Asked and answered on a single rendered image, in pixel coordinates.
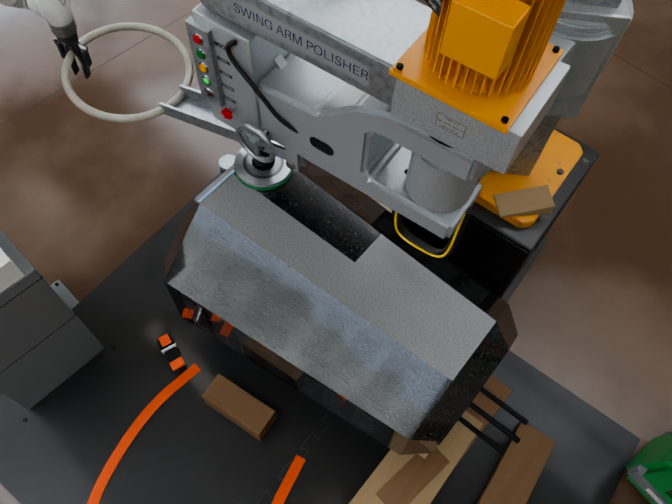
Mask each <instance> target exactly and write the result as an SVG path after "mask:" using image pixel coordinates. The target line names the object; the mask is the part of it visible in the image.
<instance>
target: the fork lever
mask: <svg viewBox="0 0 672 504"><path fill-rule="evenodd" d="M179 88H180V89H181V90H182V91H184V93H185V97H184V98H183V99H182V100H181V102H180V103H178V104H177V105H176V106H175V107H173V106H171V105H168V104H165V103H162V102H160V103H159V105H160V107H162V108H163V109H164V111H165V113H164V114H165V115H168V116H171V117H173V118H176V119H179V120H181V121H184V122H187V123H189V124H192V125H195V126H197V127H200V128H203V129H205V130H208V131H211V132H213V133H216V134H219V135H221V136H224V137H226V138H229V139H232V140H234V141H237V142H238V140H237V138H236V135H235V129H234V128H232V127H230V126H229V125H227V124H225V123H223V122H222V121H220V120H218V119H217V118H215V117H214V115H213V111H212V106H211V101H209V100H208V99H206V98H204V97H202V95H201V91H199V90H196V89H193V88H190V87H187V86H184V85H181V84H180V85H179ZM272 144H273V146H274V148H275V152H276V156H277V157H280V158H282V159H285V160H286V155H285V147H283V146H280V145H278V144H275V143H272ZM259 150H260V151H264V152H266V153H269V149H268V147H261V148H260V149H259ZM269 154H270V153H269ZM300 165H301V166H303V167H307V166H308V163H307V160H306V159H305V158H303V157H301V156H300ZM286 166H287V167H288V168H289V169H290V170H293V169H295V166H294V164H293V163H292V162H291V161H287V162H286Z"/></svg>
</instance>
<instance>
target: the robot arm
mask: <svg viewBox="0 0 672 504"><path fill-rule="evenodd" d="M0 3H1V4H2V5H4V6H9V7H15V8H20V9H23V8H24V9H28V10H31V11H33V12H35V13H37V14H38V15H39V16H41V17H42V18H43V19H45V20H47V22H48V24H49V26H50V28H51V31H52V33H53V34H54V35H55V36H56V37H55V38H54V40H53V41H54V43H55V44H56V46H57V48H58V50H59V52H60V54H61V57H62V58H63V59H64V58H65V56H66V54H67V53H68V51H69V50H72V52H73V53H74V54H75V55H76V56H77V58H78V59H79V61H80V62H81V64H82V66H81V68H82V70H83V73H84V75H85V78H86V79H88V78H89V77H90V75H91V72H90V66H91V65H92V61H91V58H90V55H89V52H88V47H87V46H85V47H84V46H82V45H81V43H80V42H79V41H78V34H77V26H76V23H75V20H74V17H73V15H72V7H71V3H70V1H69V0H0ZM71 68H72V70H73V73H74V75H77V73H78V72H79V67H78V65H77V62H76V60H75V58H74V60H73V62H72V65H71Z"/></svg>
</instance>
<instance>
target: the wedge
mask: <svg viewBox="0 0 672 504"><path fill-rule="evenodd" d="M493 197H494V200H495V204H496V207H497V210H498V214H499V217H500V218H501V217H513V216H525V215H537V214H549V213H551V212H552V210H553V209H554V207H555V204H554V201H553V198H552V195H551V193H550V190H549V187H548V185H543V186H537V187H532V188H526V189H521V190H516V191H510V192H505V193H499V194H494V195H493Z"/></svg>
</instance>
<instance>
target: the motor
mask: <svg viewBox="0 0 672 504"><path fill-rule="evenodd" d="M424 1H425V2H426V3H427V4H428V5H429V7H430V8H431V9H432V12H431V17H430V21H429V26H428V27H427V29H426V30H425V31H424V32H423V33H422V34H421V35H420V36H419V37H418V39H417V40H416V41H415V42H414V43H413V44H412V45H411V46H410V47H409V48H408V50H407V51H406V52H405V53H404V54H403V55H402V56H401V57H400V58H399V59H398V61H397V62H396V63H395V64H394V65H393V66H392V67H391V68H390V70H389V74H390V75H391V76H393V77H395V78H397V79H399V80H401V81H403V82H405V83H407V84H409V85H411V86H413V87H415V88H416V89H418V90H420V91H422V92H424V93H426V94H428V95H430V96H432V97H434V98H436V99H438V100H440V101H442V102H444V103H446V104H448V105H449V106H451V107H453V108H455V109H457V110H459V111H461V112H463V113H465V114H467V115H469V116H471V117H473V118H475V119H477V120H479V121H480V122H482V123H484V124H486V125H488V126H490V127H492V128H494V129H496V130H498V131H500V132H502V133H504V134H507V132H508V131H509V130H510V128H511V127H512V125H513V124H514V122H515V121H516V120H517V118H518V117H519V115H520V114H521V113H522V111H523V110H524V108H525V107H526V106H527V104H528V103H529V101H530V100H531V99H532V97H533V96H534V94H535V93H536V92H537V90H538V89H539V87H540V86H541V85H542V83H543V82H544V80H545V79H546V78H547V76H548V75H549V73H550V72H551V71H552V69H553V68H554V66H555V65H556V64H557V62H558V61H559V59H560V58H561V57H562V55H563V53H564V50H563V49H561V48H560V47H559V46H555V45H552V44H550V43H548V41H549V39H550V37H551V35H552V32H553V30H554V28H555V25H556V23H557V21H558V19H559V16H560V14H561V12H562V9H563V7H564V5H565V2H566V0H424Z"/></svg>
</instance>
